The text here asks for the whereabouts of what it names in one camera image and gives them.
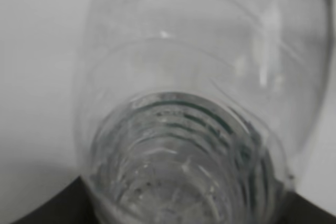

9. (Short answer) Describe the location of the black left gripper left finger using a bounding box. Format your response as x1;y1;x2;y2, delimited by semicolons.
13;178;99;224

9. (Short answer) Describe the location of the clear Cestbon water bottle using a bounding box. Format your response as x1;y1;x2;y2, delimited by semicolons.
73;0;333;223

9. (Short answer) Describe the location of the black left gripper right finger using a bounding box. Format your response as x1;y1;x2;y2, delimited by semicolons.
282;193;335;224

